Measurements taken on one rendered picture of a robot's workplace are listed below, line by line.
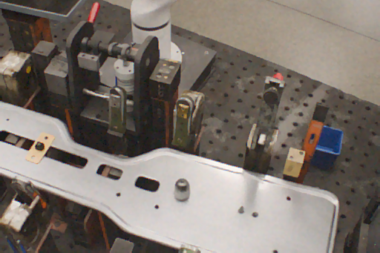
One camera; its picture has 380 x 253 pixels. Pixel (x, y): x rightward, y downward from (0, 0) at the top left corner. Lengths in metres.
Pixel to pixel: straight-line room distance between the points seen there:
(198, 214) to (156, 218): 0.08
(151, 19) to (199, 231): 0.68
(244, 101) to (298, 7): 1.79
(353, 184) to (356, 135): 0.20
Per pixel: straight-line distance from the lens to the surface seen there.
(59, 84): 1.17
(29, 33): 1.34
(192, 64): 1.59
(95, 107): 1.21
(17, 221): 0.96
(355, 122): 1.63
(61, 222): 1.34
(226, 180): 1.03
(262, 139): 1.01
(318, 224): 1.01
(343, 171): 1.50
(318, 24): 3.20
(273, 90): 0.91
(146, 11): 1.38
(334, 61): 2.94
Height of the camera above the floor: 1.85
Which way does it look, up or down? 47 degrees down
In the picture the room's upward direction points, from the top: 3 degrees clockwise
